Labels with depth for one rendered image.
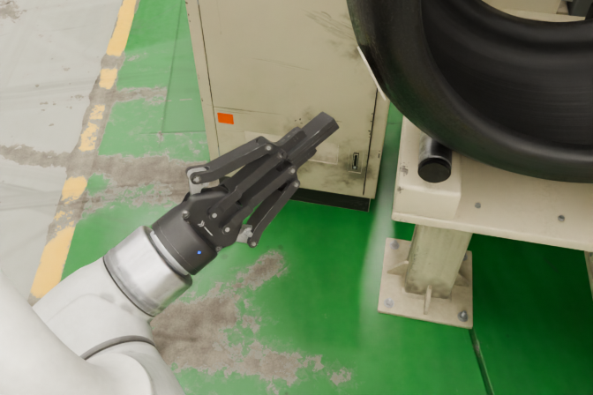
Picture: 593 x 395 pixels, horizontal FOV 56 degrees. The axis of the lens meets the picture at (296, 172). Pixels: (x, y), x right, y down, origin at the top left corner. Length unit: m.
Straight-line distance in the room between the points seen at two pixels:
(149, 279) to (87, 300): 0.06
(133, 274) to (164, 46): 2.13
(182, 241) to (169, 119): 1.67
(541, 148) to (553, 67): 0.27
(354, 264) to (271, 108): 0.55
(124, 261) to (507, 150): 0.46
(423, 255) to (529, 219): 0.69
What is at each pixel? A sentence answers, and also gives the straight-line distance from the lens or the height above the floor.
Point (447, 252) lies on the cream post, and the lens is 1.53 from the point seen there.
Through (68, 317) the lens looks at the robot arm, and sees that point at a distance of 0.62.
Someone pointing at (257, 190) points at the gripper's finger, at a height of 0.97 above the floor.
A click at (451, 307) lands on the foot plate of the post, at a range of 1.71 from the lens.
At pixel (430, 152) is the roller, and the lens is 0.77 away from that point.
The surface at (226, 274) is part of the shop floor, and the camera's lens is 1.74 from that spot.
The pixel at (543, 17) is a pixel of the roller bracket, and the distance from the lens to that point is 1.05.
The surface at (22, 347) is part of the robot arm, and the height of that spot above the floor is 1.08.
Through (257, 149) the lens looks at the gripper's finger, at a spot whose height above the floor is 1.02.
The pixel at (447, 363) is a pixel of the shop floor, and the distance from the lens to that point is 1.64.
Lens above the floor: 1.45
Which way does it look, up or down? 46 degrees down
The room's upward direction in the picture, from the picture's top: straight up
